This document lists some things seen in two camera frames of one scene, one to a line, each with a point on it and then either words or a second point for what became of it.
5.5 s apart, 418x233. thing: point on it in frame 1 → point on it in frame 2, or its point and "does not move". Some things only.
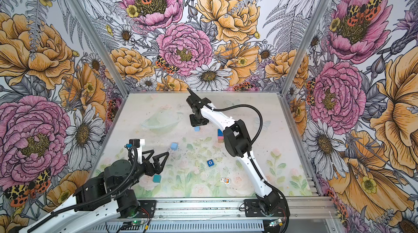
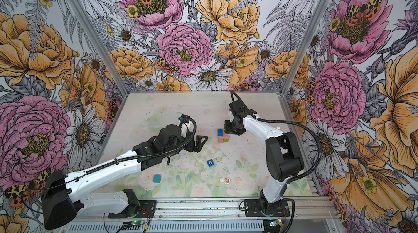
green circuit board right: [278, 222] does not move
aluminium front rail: [233, 209] does not move
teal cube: [157, 178] does not move
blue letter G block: [210, 163] does not move
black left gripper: [150, 170] → [198, 146]
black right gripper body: [198, 120] → [231, 127]
